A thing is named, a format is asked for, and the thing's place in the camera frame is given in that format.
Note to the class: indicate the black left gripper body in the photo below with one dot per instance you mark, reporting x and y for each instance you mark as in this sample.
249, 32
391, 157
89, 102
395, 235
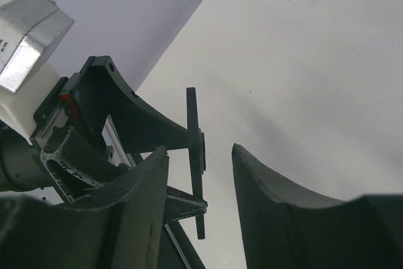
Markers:
61, 108

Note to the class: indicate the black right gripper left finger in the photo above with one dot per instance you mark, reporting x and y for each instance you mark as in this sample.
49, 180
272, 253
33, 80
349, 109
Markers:
115, 226

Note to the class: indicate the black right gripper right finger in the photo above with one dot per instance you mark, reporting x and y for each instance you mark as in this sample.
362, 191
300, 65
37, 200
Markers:
285, 225

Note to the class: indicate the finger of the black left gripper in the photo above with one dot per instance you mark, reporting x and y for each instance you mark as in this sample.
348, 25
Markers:
77, 169
140, 127

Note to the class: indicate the black smartphone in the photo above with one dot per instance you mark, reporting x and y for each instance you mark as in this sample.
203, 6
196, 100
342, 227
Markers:
195, 144

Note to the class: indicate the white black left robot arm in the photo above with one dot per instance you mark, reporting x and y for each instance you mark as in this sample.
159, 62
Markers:
23, 171

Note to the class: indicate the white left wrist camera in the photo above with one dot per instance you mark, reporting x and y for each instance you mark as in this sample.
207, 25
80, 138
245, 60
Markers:
30, 32

